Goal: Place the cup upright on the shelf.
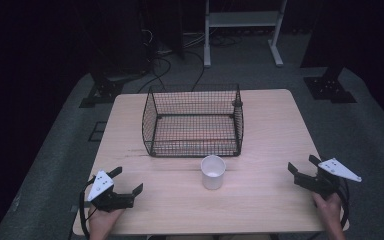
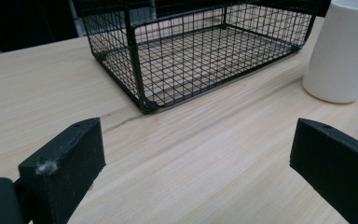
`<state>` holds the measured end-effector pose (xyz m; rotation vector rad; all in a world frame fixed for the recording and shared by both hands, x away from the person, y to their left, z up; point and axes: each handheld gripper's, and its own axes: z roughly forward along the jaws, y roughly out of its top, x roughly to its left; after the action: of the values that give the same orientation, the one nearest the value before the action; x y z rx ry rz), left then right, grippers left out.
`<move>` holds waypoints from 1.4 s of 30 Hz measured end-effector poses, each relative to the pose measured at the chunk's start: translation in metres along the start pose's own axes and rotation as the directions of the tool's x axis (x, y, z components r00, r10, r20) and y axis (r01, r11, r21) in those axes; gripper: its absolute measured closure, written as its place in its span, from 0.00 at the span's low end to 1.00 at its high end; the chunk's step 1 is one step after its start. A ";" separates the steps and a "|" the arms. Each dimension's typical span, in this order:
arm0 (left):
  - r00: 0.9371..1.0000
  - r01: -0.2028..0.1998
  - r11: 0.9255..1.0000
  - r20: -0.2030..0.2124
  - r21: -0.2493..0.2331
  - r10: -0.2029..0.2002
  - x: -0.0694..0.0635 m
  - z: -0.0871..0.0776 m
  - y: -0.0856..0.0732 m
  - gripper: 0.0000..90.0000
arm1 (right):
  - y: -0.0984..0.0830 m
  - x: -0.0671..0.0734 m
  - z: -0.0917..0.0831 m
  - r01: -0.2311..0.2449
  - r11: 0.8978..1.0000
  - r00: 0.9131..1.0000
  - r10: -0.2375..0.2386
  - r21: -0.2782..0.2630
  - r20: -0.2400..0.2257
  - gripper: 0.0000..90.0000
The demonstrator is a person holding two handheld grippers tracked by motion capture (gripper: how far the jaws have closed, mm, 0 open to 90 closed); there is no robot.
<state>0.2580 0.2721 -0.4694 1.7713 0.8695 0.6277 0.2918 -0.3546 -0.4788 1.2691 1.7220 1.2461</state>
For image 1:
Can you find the white metal stand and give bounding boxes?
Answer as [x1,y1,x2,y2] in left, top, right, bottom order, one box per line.
[203,0,289,69]

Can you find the person's left hand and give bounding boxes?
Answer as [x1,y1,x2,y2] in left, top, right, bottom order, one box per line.
[87,205,125,240]

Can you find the black wire basket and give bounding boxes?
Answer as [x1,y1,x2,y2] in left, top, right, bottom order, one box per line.
[141,83,245,159]

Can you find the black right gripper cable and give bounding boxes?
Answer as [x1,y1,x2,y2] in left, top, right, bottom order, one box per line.
[337,177,351,231]

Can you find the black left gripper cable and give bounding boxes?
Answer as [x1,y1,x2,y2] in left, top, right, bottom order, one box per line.
[78,175,98,240]

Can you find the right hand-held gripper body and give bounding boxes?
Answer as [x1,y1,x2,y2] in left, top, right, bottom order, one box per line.
[293,157,363,201]

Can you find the black stand base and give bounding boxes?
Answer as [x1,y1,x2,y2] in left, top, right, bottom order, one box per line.
[303,65,358,105]
[78,77,125,109]

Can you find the person's right hand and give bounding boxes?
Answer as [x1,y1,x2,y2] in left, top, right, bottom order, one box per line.
[311,192,343,232]

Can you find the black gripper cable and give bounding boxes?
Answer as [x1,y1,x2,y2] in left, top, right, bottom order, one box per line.
[78,175,98,240]
[337,177,351,231]

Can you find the black floor cables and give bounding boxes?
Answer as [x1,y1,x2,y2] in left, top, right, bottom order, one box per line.
[135,28,244,95]

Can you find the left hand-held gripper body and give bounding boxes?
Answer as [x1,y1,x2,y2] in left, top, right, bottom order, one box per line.
[86,169,136,213]

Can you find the white cup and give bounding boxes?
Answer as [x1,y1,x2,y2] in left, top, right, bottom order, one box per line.
[200,154,227,191]

